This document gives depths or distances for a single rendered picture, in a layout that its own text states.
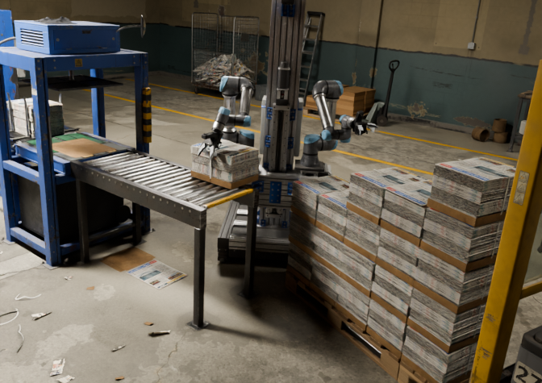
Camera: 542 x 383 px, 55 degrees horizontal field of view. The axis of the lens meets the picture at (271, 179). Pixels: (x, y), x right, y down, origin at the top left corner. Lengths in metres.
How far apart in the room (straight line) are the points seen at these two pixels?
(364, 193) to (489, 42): 6.96
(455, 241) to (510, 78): 7.19
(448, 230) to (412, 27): 7.78
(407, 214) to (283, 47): 1.77
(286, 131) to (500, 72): 6.16
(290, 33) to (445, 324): 2.32
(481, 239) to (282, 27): 2.19
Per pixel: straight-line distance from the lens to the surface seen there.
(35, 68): 3.88
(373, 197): 3.01
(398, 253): 2.95
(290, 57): 4.06
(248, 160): 3.52
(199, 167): 3.62
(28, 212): 4.60
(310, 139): 3.96
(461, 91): 9.92
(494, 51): 9.75
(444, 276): 2.77
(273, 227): 4.35
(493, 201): 2.63
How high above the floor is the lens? 1.98
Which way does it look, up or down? 19 degrees down
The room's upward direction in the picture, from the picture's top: 4 degrees clockwise
